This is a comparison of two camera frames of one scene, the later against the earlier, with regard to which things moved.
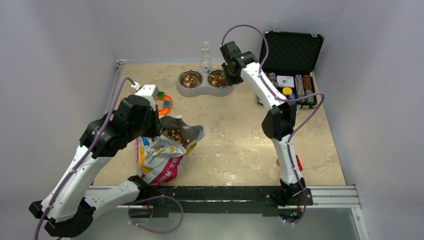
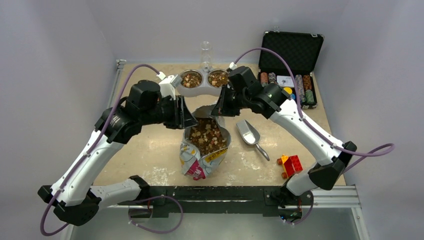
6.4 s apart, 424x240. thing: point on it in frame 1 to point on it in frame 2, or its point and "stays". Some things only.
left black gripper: x=157 y=124 to x=182 y=117
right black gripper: x=230 y=81 to x=221 y=108
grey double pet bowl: x=191 y=83 stays
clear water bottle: x=206 y=56 stays
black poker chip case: x=292 y=60 stays
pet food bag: x=158 y=158 to x=205 y=146
